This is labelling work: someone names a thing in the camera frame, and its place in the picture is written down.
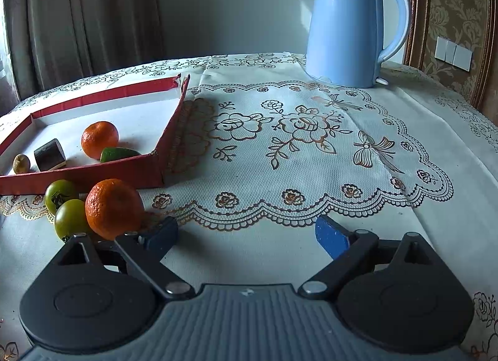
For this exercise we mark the brown wooden door frame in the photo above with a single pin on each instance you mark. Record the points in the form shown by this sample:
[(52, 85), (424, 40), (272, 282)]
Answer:
[(417, 35)]

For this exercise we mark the orange mandarin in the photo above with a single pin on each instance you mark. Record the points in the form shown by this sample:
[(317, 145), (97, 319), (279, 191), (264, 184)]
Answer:
[(97, 136), (113, 208)]

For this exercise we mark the red cardboard tray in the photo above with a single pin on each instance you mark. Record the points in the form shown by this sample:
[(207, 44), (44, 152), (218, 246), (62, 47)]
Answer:
[(121, 133)]

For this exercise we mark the brown patterned curtain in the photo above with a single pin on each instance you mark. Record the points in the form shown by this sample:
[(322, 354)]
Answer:
[(54, 42)]

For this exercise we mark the white wall switch panel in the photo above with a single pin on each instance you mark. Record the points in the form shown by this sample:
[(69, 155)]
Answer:
[(453, 54)]

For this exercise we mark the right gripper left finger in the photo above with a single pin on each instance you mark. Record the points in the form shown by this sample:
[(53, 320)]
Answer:
[(143, 253)]

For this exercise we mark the green cucumber wedge piece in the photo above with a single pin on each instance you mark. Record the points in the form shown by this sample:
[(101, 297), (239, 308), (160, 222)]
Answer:
[(116, 153)]

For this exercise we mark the white embroidered tablecloth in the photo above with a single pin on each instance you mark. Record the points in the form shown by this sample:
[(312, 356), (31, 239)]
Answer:
[(262, 151)]

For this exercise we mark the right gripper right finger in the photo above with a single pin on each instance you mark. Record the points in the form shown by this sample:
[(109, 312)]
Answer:
[(349, 252)]

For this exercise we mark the light blue electric kettle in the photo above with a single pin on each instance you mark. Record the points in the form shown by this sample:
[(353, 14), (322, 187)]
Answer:
[(345, 43)]

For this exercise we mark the brown longan fruit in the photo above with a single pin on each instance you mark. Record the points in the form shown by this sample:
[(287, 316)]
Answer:
[(21, 164)]

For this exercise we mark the green tomato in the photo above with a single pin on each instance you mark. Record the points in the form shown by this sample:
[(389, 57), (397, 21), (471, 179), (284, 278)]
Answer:
[(57, 193), (71, 220)]

